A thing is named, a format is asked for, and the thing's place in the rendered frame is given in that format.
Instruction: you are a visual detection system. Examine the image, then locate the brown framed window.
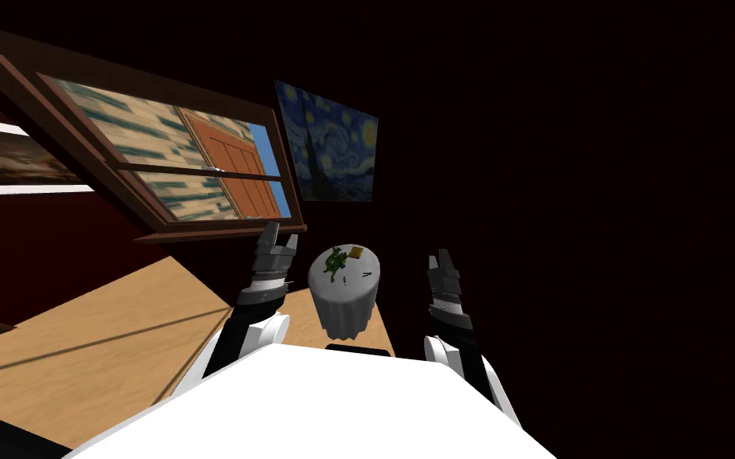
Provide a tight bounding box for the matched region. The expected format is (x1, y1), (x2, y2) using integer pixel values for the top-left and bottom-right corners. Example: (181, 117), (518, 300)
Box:
(0, 18), (309, 245)

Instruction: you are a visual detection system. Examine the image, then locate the green leafy plant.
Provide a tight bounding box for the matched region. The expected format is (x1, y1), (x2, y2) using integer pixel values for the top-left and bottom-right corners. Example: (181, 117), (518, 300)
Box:
(322, 247), (349, 284)

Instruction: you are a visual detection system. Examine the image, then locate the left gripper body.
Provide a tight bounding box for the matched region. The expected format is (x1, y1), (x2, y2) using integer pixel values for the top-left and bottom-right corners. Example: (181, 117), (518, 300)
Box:
(251, 245), (297, 278)

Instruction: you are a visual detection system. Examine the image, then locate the white framed dark picture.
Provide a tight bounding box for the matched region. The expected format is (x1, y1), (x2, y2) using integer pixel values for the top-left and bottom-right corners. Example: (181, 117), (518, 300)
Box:
(0, 115), (96, 198)

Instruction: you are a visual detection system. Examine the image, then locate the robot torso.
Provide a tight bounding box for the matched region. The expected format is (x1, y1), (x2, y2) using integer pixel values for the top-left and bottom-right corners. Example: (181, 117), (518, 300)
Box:
(63, 343), (558, 459)

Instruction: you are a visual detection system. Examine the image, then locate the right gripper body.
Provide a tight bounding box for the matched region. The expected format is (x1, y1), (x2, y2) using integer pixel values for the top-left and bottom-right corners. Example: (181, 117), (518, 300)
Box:
(426, 267), (465, 302)

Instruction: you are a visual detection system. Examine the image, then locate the round white clothed table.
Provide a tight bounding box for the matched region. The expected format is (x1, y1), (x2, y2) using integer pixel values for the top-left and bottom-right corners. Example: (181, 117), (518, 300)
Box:
(307, 243), (382, 342)

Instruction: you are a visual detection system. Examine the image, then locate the blue starry night painting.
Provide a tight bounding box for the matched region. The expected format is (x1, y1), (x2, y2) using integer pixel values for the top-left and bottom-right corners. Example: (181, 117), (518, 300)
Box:
(274, 79), (380, 205)

